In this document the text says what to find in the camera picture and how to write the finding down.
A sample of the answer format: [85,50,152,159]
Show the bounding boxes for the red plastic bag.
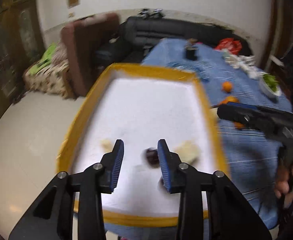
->
[215,38,242,55]

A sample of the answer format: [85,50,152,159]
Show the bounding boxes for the yellow rimmed white tray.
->
[57,63,229,227]

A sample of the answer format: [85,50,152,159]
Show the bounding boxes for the small wall plaque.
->
[67,0,79,8]

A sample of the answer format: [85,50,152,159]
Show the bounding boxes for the white crumpled tissues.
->
[223,54,262,80]

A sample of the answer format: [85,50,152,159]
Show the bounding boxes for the orange on tablecloth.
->
[222,81,233,93]

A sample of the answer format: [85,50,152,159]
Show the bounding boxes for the toys on sofa back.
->
[138,8,165,19]

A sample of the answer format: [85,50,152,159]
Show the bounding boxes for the black cup with items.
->
[184,38,198,61]

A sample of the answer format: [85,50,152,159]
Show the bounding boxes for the dark wooden cabinet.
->
[0,0,45,119]

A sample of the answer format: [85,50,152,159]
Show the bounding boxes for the beige bread block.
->
[174,141,201,165]

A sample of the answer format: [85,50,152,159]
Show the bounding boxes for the green cloth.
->
[28,43,57,75]

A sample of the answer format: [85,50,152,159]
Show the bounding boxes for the small pale bread piece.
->
[101,139,113,153]

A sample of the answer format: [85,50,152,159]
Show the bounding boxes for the orange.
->
[222,81,233,93]
[218,95,240,106]

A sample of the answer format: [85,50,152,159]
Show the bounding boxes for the white bowl with greens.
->
[258,72,281,101]

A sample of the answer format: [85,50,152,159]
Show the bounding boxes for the dark plum in tray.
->
[144,148,159,167]

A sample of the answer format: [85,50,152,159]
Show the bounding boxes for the brown armchair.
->
[60,12,120,96]

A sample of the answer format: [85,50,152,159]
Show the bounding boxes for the blue tablecloth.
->
[104,37,293,240]

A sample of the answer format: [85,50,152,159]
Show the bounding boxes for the black leather sofa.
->
[94,16,253,67]

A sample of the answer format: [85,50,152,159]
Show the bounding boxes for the floral cushioned seat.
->
[23,42,76,99]

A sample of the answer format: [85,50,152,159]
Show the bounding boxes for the person's right hand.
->
[273,160,293,201]

